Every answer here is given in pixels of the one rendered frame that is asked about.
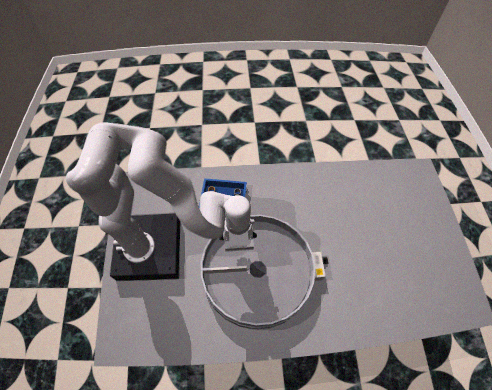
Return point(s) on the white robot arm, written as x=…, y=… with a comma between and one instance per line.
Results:
x=148, y=168

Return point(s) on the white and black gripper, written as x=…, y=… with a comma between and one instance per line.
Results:
x=251, y=234

